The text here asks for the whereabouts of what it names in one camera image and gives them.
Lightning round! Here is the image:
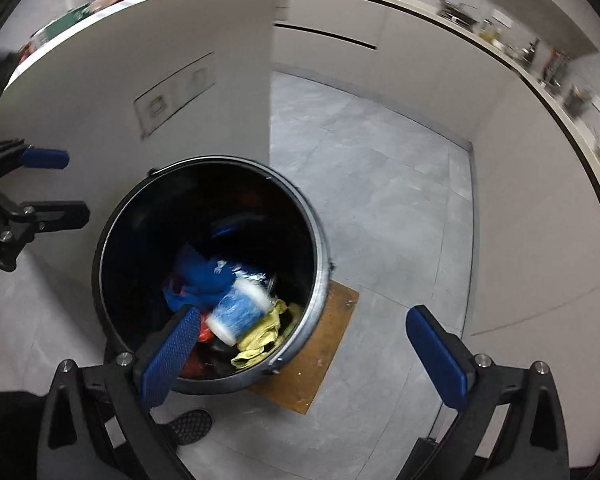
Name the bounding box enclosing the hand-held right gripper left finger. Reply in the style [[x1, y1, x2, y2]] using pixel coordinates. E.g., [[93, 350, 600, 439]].
[[36, 305, 203, 480]]

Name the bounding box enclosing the kitchen counter with cabinets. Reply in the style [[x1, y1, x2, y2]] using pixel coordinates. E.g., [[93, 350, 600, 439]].
[[272, 0, 600, 341]]

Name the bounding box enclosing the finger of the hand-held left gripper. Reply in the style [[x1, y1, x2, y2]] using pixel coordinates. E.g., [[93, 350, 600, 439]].
[[0, 139, 70, 181], [7, 201, 91, 241]]

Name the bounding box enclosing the blue cloth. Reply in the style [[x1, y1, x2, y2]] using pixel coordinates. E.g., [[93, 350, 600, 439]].
[[162, 242, 216, 311]]

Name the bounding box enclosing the yellow cloth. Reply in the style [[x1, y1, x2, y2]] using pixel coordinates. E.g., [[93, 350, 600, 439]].
[[230, 300, 305, 368]]

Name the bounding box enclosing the steel pot with lid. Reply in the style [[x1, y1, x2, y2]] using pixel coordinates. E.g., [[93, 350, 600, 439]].
[[437, 0, 476, 26]]

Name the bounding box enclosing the black round bin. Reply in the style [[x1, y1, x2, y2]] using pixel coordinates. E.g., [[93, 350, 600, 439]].
[[91, 156, 336, 395]]

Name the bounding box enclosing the wooden stool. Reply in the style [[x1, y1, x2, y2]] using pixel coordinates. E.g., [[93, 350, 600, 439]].
[[245, 280, 360, 415]]

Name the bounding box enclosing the white kitchen island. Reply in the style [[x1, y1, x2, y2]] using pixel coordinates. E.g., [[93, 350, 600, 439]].
[[0, 0, 292, 281]]

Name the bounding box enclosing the person's black shoe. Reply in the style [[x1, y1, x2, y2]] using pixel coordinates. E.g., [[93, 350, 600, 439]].
[[167, 408, 215, 447]]

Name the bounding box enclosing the blue white paper cup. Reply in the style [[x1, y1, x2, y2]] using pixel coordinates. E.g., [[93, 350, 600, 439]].
[[207, 280, 276, 347]]

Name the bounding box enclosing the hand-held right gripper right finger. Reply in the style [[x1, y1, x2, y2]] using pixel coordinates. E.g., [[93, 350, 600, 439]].
[[397, 305, 571, 480]]

